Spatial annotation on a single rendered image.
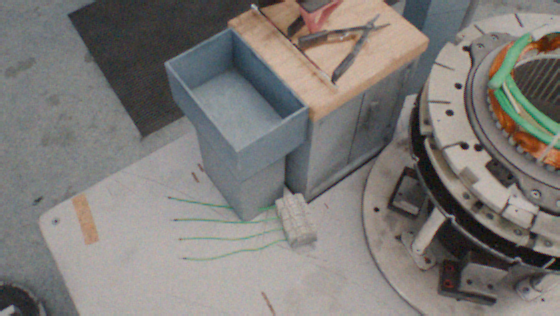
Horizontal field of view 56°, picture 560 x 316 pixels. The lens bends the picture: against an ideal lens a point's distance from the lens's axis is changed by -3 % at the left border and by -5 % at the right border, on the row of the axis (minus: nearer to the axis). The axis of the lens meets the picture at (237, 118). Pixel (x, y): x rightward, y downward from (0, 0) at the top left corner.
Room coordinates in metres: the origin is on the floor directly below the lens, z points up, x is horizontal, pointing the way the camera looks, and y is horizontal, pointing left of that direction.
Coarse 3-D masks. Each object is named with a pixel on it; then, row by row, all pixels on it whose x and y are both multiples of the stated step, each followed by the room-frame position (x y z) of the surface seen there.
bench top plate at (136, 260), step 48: (192, 144) 0.51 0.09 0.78; (96, 192) 0.43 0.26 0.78; (144, 192) 0.42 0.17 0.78; (192, 192) 0.42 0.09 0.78; (288, 192) 0.40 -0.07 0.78; (336, 192) 0.39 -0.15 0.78; (48, 240) 0.35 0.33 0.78; (144, 240) 0.34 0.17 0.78; (192, 240) 0.33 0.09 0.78; (240, 240) 0.32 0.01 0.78; (336, 240) 0.31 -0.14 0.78; (96, 288) 0.26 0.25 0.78; (144, 288) 0.26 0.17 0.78; (192, 288) 0.25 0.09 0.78; (240, 288) 0.24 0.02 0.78; (288, 288) 0.24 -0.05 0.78; (336, 288) 0.23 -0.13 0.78; (384, 288) 0.22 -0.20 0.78
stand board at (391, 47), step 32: (288, 0) 0.56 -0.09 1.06; (352, 0) 0.55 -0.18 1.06; (256, 32) 0.50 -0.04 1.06; (384, 32) 0.48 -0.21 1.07; (416, 32) 0.48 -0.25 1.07; (288, 64) 0.44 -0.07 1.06; (320, 64) 0.44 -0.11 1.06; (384, 64) 0.43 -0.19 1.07; (320, 96) 0.39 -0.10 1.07; (352, 96) 0.40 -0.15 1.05
